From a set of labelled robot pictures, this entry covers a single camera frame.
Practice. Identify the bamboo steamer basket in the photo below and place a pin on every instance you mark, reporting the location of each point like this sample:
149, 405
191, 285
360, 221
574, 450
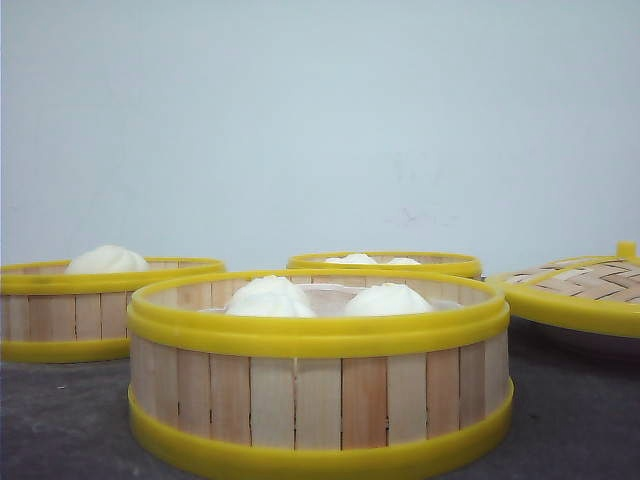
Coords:
329, 397
50, 316
446, 263

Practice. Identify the woven bamboo steamer lid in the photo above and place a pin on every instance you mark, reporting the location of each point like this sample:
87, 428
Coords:
593, 294

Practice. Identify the left bun in front basket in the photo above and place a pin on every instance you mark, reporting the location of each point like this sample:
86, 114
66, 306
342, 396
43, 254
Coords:
270, 296

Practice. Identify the right bun in rear basket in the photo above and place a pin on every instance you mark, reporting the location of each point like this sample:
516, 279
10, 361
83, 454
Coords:
403, 261

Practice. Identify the right bun in front basket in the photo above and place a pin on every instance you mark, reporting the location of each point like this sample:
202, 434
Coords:
387, 299

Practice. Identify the white plate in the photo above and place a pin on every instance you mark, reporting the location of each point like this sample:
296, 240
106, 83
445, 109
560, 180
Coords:
595, 345

